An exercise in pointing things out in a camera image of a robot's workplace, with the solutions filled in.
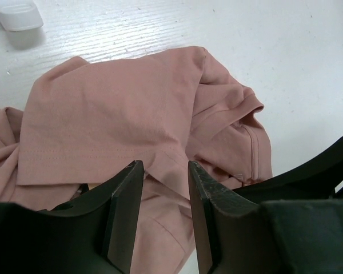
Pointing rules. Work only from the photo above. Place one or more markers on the pink t-shirt with pixel print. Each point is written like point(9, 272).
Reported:
point(84, 122)

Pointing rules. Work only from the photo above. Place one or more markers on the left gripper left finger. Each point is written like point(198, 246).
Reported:
point(95, 232)

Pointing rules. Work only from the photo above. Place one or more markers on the white clothes rack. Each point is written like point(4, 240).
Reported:
point(20, 15)

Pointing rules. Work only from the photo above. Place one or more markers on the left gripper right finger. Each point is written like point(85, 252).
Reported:
point(225, 225)

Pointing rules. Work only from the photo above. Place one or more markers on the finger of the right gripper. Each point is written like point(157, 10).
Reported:
point(315, 179)

